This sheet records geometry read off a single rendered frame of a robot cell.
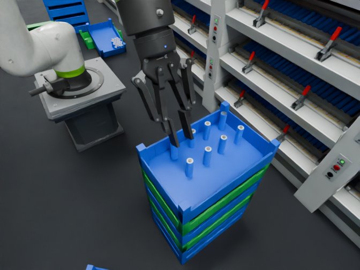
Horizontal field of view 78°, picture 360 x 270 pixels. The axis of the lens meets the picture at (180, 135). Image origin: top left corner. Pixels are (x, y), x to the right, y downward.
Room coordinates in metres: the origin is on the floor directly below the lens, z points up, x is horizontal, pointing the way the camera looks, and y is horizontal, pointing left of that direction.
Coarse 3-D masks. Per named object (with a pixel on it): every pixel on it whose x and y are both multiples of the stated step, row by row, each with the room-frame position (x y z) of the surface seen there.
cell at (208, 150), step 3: (207, 147) 0.35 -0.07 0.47; (210, 147) 0.35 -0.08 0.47; (207, 150) 0.34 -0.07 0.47; (210, 150) 0.34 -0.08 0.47; (204, 153) 0.34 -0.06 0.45; (207, 153) 0.33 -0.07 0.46; (210, 153) 0.34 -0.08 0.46; (204, 156) 0.34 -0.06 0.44; (207, 156) 0.33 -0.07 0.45; (210, 156) 0.34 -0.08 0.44; (204, 159) 0.34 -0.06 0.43; (207, 159) 0.33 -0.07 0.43; (204, 162) 0.34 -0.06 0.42; (207, 162) 0.33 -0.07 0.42; (204, 165) 0.34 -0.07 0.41; (207, 165) 0.33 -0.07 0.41
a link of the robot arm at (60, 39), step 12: (48, 24) 0.86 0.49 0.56; (60, 24) 0.86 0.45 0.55; (48, 36) 0.78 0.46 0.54; (60, 36) 0.80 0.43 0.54; (72, 36) 0.84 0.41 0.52; (48, 48) 0.75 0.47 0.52; (60, 48) 0.78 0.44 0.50; (72, 48) 0.82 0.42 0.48; (60, 60) 0.78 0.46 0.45; (72, 60) 0.81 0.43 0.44; (60, 72) 0.79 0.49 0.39; (72, 72) 0.80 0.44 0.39
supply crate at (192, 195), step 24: (216, 120) 0.49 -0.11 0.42; (240, 120) 0.46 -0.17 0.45; (168, 144) 0.39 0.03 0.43; (216, 144) 0.41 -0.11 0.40; (240, 144) 0.41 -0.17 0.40; (264, 144) 0.38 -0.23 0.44; (144, 168) 0.32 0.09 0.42; (168, 168) 0.33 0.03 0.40; (216, 168) 0.33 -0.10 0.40; (240, 168) 0.33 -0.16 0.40; (168, 192) 0.26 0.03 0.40; (192, 192) 0.26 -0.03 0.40; (216, 192) 0.23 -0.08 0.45; (192, 216) 0.19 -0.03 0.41
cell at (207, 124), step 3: (207, 123) 0.43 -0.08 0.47; (210, 123) 0.43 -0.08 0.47; (204, 126) 0.43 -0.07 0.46; (207, 126) 0.42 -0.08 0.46; (210, 126) 0.43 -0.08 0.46; (204, 129) 0.43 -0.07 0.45; (207, 129) 0.42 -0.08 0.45; (204, 132) 0.43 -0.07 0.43; (207, 132) 0.42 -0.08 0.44; (204, 135) 0.43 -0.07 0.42; (207, 135) 0.42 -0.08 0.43; (204, 138) 0.42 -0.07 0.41; (207, 138) 0.42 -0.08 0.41
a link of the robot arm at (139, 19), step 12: (120, 0) 0.40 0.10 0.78; (132, 0) 0.39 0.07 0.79; (144, 0) 0.39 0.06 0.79; (156, 0) 0.39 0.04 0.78; (168, 0) 0.41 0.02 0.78; (120, 12) 0.40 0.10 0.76; (132, 12) 0.38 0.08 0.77; (144, 12) 0.38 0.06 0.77; (156, 12) 0.38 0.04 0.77; (168, 12) 0.40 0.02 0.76; (132, 24) 0.38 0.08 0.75; (144, 24) 0.37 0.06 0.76; (156, 24) 0.38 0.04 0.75; (168, 24) 0.39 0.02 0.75
